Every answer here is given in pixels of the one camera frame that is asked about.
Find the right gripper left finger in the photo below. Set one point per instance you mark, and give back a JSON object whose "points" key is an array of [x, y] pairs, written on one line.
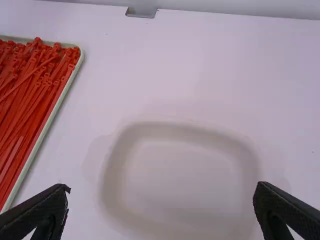
{"points": [[37, 215]]}

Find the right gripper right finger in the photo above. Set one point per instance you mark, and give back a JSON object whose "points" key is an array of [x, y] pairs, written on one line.
{"points": [[282, 210]]}

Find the white dish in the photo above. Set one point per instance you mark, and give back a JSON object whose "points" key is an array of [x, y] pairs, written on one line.
{"points": [[180, 175]]}

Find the pale tray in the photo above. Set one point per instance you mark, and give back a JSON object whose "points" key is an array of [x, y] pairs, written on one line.
{"points": [[56, 105]]}

